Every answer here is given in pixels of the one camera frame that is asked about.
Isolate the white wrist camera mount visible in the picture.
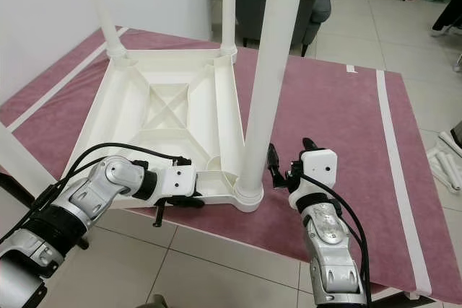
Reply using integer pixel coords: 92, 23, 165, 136
157, 164, 198, 199
289, 149, 339, 211

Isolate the dark grey armchair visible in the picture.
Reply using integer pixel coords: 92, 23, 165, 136
237, 0, 331, 56

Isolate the white plastic children table top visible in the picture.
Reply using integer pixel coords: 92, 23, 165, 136
61, 43, 264, 213

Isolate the maroon cloth with white stripes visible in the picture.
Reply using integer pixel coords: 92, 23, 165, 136
0, 28, 462, 302

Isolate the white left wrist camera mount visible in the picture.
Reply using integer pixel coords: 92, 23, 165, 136
157, 164, 198, 199

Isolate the white plastic tube bundle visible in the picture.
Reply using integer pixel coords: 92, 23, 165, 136
427, 131, 462, 193

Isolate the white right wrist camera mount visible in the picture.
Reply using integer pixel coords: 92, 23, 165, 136
289, 149, 339, 211

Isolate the dark robot left foot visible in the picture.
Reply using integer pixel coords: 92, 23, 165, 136
141, 295, 170, 308

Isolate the steel trash bin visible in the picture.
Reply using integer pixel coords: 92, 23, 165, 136
449, 122, 462, 149

